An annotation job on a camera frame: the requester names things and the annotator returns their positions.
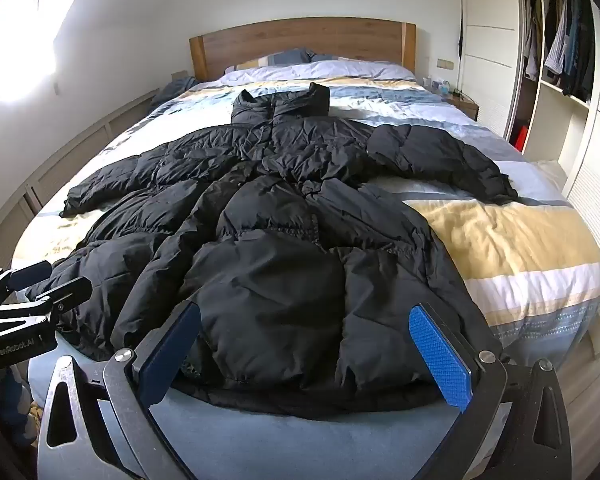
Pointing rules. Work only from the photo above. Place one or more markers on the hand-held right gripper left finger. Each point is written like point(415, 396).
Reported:
point(172, 355)

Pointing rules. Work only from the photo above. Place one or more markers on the striped pillow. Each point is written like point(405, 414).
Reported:
point(280, 57)

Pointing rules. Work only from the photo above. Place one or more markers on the white wardrobe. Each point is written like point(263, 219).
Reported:
point(490, 35)

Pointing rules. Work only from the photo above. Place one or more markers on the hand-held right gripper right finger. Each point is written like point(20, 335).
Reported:
point(442, 360)

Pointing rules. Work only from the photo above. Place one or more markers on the beige wall socket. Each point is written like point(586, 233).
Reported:
point(179, 74)

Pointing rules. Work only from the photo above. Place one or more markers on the window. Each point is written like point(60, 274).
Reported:
point(10, 60)

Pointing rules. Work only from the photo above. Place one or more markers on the crumpled blue cloth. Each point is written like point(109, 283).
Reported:
point(175, 89)

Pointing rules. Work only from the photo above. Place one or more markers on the grey-blue pillow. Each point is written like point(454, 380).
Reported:
point(325, 56)

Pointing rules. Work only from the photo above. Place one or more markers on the row of hanging clothes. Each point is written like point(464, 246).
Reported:
point(570, 45)

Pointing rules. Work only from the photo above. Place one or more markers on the wooden headboard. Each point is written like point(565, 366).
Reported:
point(305, 37)

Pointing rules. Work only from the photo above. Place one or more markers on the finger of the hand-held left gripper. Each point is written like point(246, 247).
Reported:
point(30, 276)
point(72, 290)

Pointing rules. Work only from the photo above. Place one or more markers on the red object in wardrobe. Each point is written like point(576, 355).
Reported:
point(519, 137)

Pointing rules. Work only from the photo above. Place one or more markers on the person's left hand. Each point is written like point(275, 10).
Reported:
point(12, 395)

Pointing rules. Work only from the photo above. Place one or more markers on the beige wall switch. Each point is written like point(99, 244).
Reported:
point(445, 63)

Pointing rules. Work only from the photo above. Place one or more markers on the wooden nightstand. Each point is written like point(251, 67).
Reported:
point(467, 107)

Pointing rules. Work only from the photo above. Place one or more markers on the bed with striped duvet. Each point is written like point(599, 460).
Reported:
point(505, 240)

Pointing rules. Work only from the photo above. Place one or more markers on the black puffer jacket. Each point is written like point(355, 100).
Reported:
point(280, 270)

